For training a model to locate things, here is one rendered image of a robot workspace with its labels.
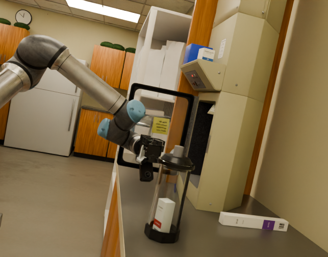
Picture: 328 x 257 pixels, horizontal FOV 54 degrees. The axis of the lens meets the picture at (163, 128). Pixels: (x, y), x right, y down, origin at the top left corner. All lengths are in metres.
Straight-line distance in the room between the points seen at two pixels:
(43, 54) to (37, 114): 5.08
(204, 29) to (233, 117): 0.55
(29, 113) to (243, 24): 5.29
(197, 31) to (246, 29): 0.39
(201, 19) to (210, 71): 0.46
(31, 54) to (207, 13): 0.87
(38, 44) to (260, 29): 0.80
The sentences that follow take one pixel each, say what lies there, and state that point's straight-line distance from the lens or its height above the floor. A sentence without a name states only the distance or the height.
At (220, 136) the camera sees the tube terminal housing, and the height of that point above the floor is 1.24.
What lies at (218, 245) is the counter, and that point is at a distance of 1.04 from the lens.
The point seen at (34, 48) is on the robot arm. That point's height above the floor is 1.41.
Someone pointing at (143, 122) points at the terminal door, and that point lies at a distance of 1.53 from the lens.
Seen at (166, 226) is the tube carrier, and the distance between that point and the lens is 0.94.
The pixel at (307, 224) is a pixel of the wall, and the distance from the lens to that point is 1.43.
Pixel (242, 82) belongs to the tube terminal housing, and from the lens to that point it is 1.29.
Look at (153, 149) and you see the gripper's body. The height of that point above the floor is 1.16.
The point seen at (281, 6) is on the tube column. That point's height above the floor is 1.81.
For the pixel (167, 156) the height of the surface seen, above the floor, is 1.18.
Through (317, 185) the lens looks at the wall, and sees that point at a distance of 1.40.
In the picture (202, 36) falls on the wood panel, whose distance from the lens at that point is 1.64.
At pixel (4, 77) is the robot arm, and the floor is 1.30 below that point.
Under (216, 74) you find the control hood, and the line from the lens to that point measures 1.25.
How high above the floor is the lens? 1.32
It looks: 4 degrees down
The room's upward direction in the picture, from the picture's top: 11 degrees clockwise
